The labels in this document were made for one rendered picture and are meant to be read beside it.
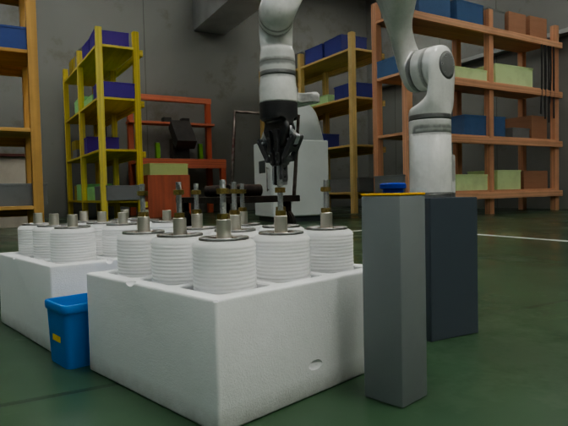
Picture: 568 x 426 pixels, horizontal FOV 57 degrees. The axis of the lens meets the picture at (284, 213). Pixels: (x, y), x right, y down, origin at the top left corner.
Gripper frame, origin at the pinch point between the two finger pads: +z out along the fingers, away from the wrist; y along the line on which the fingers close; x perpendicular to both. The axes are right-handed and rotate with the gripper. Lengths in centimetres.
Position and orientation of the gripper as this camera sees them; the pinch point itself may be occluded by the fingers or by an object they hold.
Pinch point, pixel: (280, 175)
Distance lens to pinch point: 104.0
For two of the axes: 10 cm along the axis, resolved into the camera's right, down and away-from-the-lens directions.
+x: 8.1, -0.4, 5.8
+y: 5.8, 0.2, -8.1
